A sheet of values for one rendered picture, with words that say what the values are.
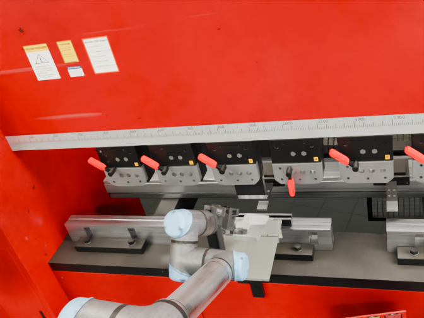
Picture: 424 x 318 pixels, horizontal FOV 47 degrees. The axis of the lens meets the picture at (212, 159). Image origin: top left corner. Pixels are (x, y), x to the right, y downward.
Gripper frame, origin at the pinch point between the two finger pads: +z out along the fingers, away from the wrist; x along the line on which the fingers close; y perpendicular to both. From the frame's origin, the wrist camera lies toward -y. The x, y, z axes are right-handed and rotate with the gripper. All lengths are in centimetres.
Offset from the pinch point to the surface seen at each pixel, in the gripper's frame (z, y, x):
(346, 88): -13, 45, -33
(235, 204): 151, -4, 99
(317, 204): 165, 5, 45
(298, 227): 16.9, 3.0, -12.2
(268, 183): 25.4, 16.0, 6.6
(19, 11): -58, 55, 50
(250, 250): 1.2, -5.9, -4.1
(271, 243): 5.3, -2.7, -9.0
